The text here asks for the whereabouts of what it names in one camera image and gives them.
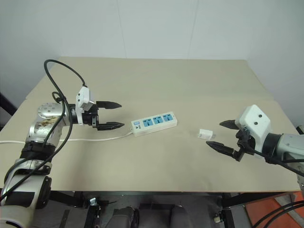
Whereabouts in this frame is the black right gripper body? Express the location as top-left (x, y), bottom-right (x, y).
top-left (233, 119), bottom-right (257, 162)

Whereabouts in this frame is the white plug adapter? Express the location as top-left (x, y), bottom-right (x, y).
top-left (198, 128), bottom-right (217, 140)

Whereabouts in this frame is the black metal table frame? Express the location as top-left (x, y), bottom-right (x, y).
top-left (46, 190), bottom-right (304, 228)

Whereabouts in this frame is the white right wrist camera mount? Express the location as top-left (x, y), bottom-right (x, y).
top-left (238, 104), bottom-right (272, 154)

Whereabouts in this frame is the black hanging cable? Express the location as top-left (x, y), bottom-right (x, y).
top-left (251, 199), bottom-right (304, 228)

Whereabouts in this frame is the white blue power strip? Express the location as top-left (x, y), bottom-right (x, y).
top-left (131, 111), bottom-right (179, 138)

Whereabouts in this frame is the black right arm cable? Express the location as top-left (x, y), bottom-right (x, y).
top-left (247, 142), bottom-right (304, 172)

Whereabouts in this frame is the orange floor mat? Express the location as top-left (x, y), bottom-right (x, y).
top-left (244, 191), bottom-right (300, 228)

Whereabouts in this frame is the black slanted rail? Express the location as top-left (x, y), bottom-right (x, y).
top-left (0, 92), bottom-right (18, 127)

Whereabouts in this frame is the white power cord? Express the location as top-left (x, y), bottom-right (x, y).
top-left (0, 131), bottom-right (134, 145)

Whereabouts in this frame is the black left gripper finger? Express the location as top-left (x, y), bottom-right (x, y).
top-left (97, 121), bottom-right (125, 132)
top-left (95, 101), bottom-right (123, 110)

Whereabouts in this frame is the dark rounded shape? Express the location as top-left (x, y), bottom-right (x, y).
top-left (111, 206), bottom-right (141, 228)

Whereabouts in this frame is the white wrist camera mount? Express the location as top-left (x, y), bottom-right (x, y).
top-left (238, 104), bottom-right (272, 154)
top-left (74, 86), bottom-right (95, 127)

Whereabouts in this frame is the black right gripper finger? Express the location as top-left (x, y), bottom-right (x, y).
top-left (206, 141), bottom-right (235, 157)
top-left (219, 119), bottom-right (239, 131)

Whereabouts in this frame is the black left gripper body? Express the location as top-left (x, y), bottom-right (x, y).
top-left (81, 105), bottom-right (100, 131)

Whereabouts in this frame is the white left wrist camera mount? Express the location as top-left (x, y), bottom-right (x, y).
top-left (74, 86), bottom-right (95, 127)

